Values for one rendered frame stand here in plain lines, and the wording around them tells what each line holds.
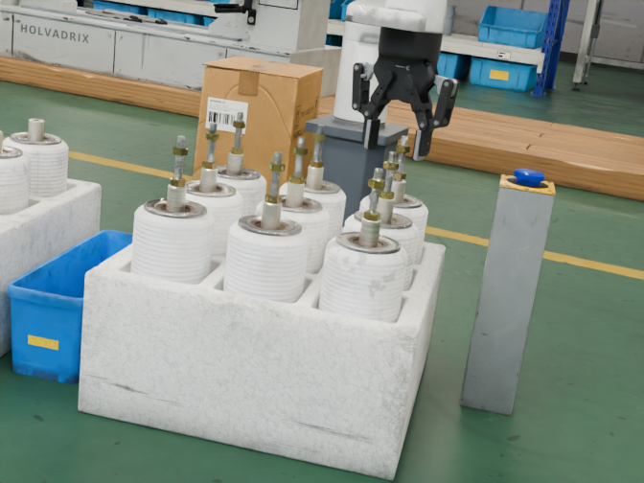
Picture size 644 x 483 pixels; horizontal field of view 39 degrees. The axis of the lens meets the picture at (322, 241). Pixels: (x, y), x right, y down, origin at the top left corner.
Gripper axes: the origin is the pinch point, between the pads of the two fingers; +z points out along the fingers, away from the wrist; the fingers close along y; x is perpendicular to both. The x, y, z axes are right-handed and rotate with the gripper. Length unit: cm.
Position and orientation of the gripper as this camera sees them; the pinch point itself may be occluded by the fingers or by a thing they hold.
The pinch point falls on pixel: (395, 144)
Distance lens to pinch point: 115.3
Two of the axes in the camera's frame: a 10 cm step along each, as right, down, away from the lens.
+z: -1.2, 9.5, 2.8
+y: -8.3, -2.5, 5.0
